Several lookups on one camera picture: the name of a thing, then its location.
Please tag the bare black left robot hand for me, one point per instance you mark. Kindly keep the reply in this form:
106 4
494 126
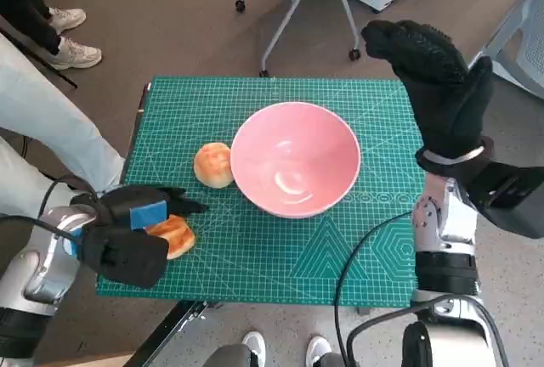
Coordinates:
144 205

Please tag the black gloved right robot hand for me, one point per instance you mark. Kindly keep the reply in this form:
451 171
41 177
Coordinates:
446 103

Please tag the long twisted toy bread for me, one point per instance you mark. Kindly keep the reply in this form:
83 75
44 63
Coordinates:
180 235

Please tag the round toy bread bun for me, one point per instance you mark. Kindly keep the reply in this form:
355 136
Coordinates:
210 163

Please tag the pink bowl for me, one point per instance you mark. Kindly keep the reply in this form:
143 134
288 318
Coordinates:
297 159

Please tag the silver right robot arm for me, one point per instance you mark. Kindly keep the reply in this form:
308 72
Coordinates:
446 222

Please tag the white mesh chair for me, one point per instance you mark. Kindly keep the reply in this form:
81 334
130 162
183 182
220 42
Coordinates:
531 44

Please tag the green cutting mat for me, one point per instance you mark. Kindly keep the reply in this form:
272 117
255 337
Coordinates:
263 256

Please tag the person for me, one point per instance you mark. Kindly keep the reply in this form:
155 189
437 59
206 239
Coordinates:
51 112
21 1
255 346

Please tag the black stand leg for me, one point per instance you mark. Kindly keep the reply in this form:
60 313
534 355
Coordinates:
42 59

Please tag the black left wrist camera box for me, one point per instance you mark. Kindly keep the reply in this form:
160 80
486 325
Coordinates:
127 261

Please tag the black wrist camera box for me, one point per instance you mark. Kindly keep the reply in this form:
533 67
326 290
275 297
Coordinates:
510 197
127 261

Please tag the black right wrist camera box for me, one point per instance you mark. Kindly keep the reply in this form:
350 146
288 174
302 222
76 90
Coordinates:
510 197

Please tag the black metal table rail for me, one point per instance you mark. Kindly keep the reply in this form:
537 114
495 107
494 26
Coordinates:
170 329

